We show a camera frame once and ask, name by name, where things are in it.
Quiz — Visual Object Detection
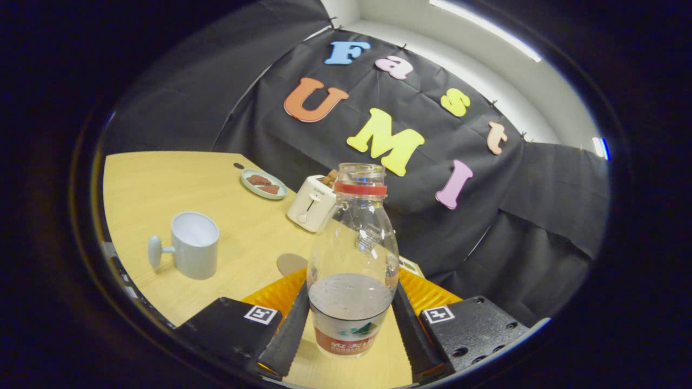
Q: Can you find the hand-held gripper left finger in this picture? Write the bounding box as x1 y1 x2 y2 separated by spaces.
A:
176 269 310 379

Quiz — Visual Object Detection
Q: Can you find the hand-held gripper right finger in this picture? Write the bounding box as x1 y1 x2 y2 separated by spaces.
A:
392 269 552 381

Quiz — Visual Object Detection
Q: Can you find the clear plastic juice bottle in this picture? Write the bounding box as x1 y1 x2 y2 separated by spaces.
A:
306 163 401 357

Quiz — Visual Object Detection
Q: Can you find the round brown coaster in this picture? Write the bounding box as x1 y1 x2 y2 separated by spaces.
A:
276 253 309 277

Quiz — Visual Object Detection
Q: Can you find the pale grey cup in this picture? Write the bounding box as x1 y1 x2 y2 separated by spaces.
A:
148 211 220 280

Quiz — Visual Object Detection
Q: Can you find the white toaster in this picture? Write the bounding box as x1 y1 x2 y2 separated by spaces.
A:
286 175 337 233

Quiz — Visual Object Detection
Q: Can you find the pale green plate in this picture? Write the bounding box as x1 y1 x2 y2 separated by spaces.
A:
240 169 288 201

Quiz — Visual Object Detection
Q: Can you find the wooden table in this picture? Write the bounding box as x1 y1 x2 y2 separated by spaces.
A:
103 151 414 388

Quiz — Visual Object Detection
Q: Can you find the long ceiling light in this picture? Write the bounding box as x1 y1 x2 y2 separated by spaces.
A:
430 0 542 63

